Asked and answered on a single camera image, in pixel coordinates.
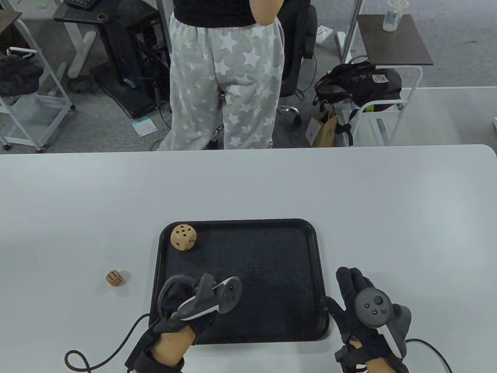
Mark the person's right hand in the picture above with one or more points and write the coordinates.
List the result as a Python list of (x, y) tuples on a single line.
[(349, 287)]

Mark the person's left hand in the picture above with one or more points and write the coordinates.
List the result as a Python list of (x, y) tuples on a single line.
[(200, 320)]

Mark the large wooden dice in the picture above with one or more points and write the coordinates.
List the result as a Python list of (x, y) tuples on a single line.
[(183, 237)]

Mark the small wooden dice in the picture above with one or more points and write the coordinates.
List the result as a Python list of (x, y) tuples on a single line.
[(115, 278)]

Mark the person's right forearm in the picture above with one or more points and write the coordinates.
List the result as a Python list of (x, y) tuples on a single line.
[(376, 368)]

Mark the person's left forearm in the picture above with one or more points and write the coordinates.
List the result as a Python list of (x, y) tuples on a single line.
[(171, 345)]

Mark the black right hand controller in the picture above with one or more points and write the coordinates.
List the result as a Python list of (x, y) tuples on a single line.
[(372, 307)]

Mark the black hand controller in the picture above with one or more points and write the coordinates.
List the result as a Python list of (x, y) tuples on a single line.
[(372, 307), (227, 297)]

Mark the black left hand controller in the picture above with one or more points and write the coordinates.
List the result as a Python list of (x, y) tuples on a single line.
[(227, 297)]

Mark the black plastic tray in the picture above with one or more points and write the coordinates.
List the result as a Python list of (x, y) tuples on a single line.
[(271, 248)]

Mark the brown paper bag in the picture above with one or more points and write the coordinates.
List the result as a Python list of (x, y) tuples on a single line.
[(324, 130)]

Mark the teal white booklet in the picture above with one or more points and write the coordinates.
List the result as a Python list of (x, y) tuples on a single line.
[(143, 126)]

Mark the black backpack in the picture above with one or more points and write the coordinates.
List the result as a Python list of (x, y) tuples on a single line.
[(361, 83)]

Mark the black office chair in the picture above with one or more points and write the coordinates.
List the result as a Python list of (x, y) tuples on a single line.
[(299, 46)]

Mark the white flat box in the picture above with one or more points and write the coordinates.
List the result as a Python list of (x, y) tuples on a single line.
[(324, 34)]

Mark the white metal pole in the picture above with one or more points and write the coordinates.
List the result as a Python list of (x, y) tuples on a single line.
[(351, 31)]

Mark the clear plastic bottle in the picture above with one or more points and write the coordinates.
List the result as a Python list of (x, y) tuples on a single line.
[(393, 17)]

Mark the black fabric bag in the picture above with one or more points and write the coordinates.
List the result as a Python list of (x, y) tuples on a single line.
[(17, 75)]

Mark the dark desk with white legs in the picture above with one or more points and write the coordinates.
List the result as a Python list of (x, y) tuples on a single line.
[(75, 15)]

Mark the black keyboard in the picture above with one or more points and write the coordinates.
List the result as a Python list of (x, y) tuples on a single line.
[(79, 3)]

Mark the brown white-frame side table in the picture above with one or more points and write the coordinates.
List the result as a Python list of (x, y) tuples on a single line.
[(35, 112), (392, 42)]

